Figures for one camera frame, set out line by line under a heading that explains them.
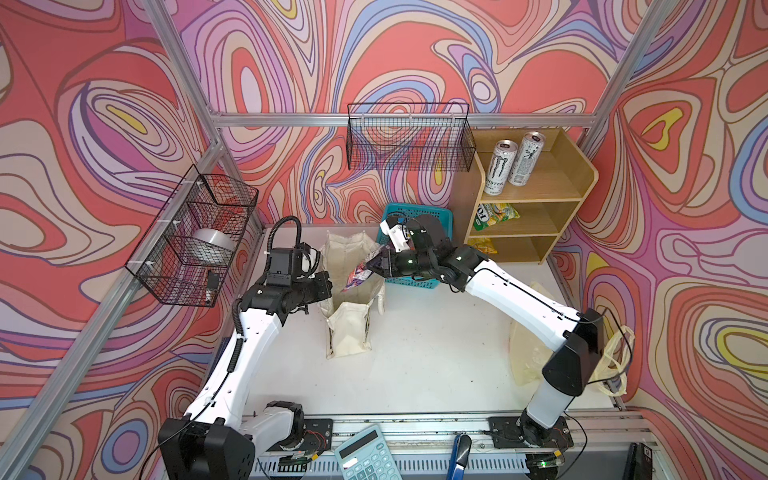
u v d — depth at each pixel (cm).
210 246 70
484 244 108
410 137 96
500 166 76
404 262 65
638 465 68
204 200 81
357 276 75
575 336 44
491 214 96
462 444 68
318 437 72
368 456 69
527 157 79
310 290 64
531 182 87
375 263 70
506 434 73
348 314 75
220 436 37
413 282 99
